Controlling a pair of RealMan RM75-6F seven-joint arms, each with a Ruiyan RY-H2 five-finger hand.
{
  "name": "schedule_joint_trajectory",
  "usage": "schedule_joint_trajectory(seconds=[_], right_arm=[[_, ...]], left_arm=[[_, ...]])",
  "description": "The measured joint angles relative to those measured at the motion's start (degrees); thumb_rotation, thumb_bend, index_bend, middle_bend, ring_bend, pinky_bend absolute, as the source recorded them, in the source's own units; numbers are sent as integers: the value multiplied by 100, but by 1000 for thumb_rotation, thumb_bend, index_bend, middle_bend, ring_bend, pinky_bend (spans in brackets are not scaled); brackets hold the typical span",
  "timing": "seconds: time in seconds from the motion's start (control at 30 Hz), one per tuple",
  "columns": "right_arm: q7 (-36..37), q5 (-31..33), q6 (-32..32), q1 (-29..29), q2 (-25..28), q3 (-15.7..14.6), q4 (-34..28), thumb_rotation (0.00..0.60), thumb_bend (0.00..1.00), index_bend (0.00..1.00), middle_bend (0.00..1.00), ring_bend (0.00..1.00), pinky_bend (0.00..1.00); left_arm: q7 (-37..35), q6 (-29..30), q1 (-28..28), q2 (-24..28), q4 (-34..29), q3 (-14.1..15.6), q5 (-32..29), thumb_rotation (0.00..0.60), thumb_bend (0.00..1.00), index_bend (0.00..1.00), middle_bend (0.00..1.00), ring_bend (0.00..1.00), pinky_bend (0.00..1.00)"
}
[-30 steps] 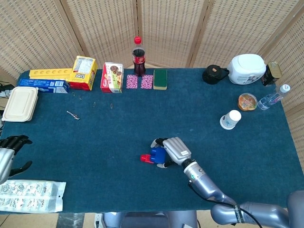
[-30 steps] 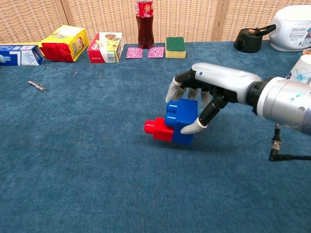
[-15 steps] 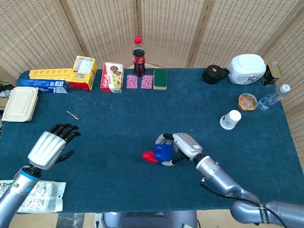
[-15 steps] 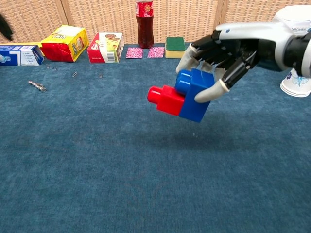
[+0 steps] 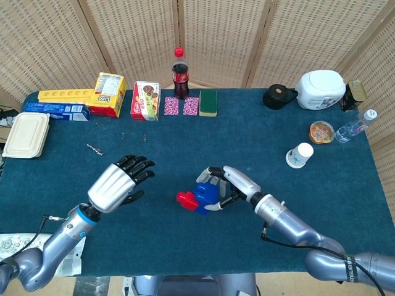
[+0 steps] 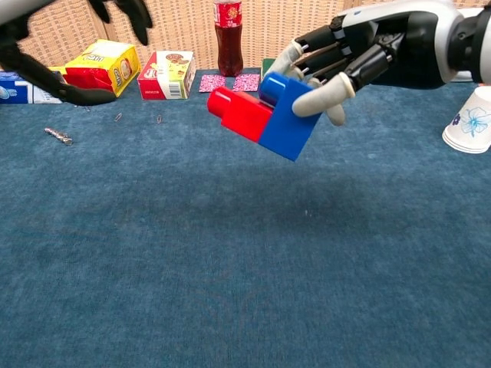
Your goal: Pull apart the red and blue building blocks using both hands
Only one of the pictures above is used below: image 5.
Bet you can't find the silver metal screw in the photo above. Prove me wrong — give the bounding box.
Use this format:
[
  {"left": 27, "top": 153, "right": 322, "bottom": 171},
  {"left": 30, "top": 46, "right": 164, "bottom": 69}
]
[{"left": 86, "top": 143, "right": 104, "bottom": 156}]

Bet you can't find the cola bottle with red label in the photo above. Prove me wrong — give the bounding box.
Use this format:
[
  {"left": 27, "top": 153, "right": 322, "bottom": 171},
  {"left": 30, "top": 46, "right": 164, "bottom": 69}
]
[{"left": 171, "top": 46, "right": 189, "bottom": 100}]

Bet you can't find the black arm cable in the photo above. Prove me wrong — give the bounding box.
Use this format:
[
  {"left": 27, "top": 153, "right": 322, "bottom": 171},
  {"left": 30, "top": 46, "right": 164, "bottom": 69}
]
[
  {"left": 260, "top": 226, "right": 388, "bottom": 296},
  {"left": 0, "top": 215, "right": 70, "bottom": 269}
]

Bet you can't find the woven folding screen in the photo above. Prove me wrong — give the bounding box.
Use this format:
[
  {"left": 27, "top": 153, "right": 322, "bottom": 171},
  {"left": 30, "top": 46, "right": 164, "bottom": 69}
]
[{"left": 0, "top": 0, "right": 395, "bottom": 229}]

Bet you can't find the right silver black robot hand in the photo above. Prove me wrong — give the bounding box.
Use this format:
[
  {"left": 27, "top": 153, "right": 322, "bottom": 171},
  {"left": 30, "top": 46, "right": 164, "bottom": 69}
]
[{"left": 196, "top": 165, "right": 262, "bottom": 212}]

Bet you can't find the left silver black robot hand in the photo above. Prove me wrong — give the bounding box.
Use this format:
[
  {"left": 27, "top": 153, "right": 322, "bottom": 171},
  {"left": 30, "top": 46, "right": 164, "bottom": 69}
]
[{"left": 87, "top": 155, "right": 156, "bottom": 214}]

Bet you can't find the orange lidded jelly cup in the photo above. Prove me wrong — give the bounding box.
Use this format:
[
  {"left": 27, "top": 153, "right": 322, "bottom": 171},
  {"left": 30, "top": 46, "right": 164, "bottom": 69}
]
[{"left": 309, "top": 120, "right": 336, "bottom": 144}]

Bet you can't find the dark jar with gold lid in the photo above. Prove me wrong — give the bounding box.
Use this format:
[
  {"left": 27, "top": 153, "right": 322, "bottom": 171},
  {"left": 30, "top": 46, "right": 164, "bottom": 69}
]
[{"left": 339, "top": 80, "right": 368, "bottom": 113}]

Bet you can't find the white paper cup blue flower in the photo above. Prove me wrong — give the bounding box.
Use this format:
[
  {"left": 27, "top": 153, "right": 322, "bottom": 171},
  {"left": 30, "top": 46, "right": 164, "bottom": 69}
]
[{"left": 285, "top": 142, "right": 315, "bottom": 169}]

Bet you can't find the beige lidded lunch box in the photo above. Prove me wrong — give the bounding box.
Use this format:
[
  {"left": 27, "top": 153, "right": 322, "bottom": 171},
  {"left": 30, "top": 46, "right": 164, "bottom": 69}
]
[{"left": 2, "top": 112, "right": 51, "bottom": 159}]

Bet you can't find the white printed plastic bag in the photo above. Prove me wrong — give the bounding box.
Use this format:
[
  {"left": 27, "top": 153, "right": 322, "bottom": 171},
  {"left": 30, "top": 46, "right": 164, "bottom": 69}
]
[{"left": 0, "top": 233, "right": 86, "bottom": 277}]

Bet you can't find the yellow and red snack box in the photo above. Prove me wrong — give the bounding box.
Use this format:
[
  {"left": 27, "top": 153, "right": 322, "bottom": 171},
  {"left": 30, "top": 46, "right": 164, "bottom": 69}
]
[{"left": 89, "top": 72, "right": 128, "bottom": 118}]

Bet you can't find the red building block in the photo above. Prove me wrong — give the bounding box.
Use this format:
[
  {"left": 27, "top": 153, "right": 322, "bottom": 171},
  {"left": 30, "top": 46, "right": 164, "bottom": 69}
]
[{"left": 176, "top": 191, "right": 200, "bottom": 212}]

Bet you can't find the blue and white toothpaste box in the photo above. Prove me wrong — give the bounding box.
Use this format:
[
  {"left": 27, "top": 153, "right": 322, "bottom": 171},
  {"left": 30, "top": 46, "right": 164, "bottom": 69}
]
[{"left": 23, "top": 102, "right": 91, "bottom": 122}]

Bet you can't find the pink patterned square coaster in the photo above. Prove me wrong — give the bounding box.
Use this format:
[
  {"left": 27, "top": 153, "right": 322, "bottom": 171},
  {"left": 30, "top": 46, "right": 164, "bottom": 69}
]
[
  {"left": 164, "top": 97, "right": 180, "bottom": 117},
  {"left": 182, "top": 96, "right": 200, "bottom": 117}
]

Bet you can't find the black lid cup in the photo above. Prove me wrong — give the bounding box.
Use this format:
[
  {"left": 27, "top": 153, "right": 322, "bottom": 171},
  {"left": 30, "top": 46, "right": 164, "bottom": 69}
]
[{"left": 262, "top": 84, "right": 299, "bottom": 110}]

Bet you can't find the white rice cooker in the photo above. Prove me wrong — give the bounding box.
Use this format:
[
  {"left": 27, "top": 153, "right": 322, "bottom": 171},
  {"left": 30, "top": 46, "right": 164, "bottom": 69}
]
[{"left": 296, "top": 70, "right": 346, "bottom": 110}]

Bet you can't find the red and white biscuit box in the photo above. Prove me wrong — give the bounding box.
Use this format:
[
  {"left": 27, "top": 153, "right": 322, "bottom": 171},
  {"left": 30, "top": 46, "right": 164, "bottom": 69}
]
[{"left": 130, "top": 80, "right": 162, "bottom": 121}]

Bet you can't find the blue building block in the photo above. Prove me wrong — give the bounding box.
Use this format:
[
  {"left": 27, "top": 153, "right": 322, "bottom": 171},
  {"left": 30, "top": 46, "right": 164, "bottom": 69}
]
[{"left": 188, "top": 182, "right": 222, "bottom": 216}]

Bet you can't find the clear plastic water bottle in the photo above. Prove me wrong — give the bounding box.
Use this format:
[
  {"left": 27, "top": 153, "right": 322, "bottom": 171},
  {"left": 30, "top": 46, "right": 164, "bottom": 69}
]
[{"left": 335, "top": 109, "right": 378, "bottom": 144}]

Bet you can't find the green and yellow sponge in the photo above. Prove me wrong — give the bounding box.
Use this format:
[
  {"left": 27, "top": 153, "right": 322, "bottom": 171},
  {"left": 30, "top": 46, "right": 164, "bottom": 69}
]
[{"left": 199, "top": 89, "right": 218, "bottom": 117}]

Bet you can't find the yellow plastic mould tray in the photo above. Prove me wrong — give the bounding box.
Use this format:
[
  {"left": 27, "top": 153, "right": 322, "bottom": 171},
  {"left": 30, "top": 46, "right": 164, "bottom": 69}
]
[{"left": 37, "top": 88, "right": 95, "bottom": 103}]

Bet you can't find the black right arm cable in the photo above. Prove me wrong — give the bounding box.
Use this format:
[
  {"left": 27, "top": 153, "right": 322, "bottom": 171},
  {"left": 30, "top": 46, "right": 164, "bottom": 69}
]
[{"left": 260, "top": 226, "right": 388, "bottom": 296}]

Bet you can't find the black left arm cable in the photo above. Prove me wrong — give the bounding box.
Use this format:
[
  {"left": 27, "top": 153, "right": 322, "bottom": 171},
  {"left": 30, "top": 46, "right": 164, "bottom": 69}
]
[{"left": 0, "top": 215, "right": 70, "bottom": 269}]

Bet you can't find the blue carpet tablecloth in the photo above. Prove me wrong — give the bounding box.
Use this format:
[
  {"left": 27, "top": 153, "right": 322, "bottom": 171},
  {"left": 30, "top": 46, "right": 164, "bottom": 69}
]
[{"left": 0, "top": 88, "right": 386, "bottom": 277}]

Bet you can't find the grey robot torso base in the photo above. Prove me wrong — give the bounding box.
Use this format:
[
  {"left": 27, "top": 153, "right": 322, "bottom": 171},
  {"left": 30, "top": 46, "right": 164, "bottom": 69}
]
[{"left": 132, "top": 273, "right": 259, "bottom": 296}]

